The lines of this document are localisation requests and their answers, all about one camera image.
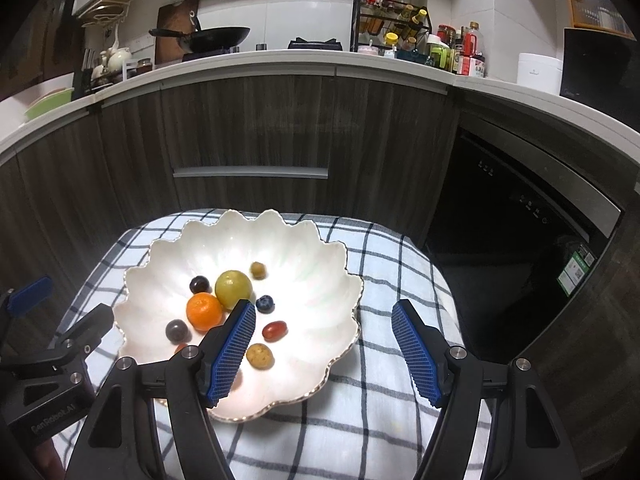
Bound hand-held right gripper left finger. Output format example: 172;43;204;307
65;299;257;480

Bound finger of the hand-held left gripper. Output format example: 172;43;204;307
47;302;116;367
0;275;54;321

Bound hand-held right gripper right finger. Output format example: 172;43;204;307
391;300;566;480

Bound orange mandarin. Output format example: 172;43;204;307
186;293;224;332

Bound yellow-green plum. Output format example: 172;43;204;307
215;269;253;310

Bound white scalloped ceramic bowl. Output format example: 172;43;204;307
111;208;365;423

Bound person's left forearm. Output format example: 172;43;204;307
27;435;68;480

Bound white blue checked cloth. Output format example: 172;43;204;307
50;207;493;480

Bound built-in black dishwasher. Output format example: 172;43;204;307
425;115;626;356

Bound black knife block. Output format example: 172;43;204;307
74;47;96;96

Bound dark wood base cabinets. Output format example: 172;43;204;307
0;72;640;461

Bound white teapot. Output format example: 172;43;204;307
102;47;133;73

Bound green plastic container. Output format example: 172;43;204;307
426;35;451;70

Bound brown wooden cutting board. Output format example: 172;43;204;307
154;0;201;66

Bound red sauce bottle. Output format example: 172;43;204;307
460;21;486;78

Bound black wok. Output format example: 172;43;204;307
149;11;251;55

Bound black gas hob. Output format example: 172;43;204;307
182;37;346;63

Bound black microwave oven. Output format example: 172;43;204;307
559;27;640;111

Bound wooden glass-door cabinet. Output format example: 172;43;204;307
560;0;633;41

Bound black wire spice rack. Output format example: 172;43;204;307
350;0;433;55

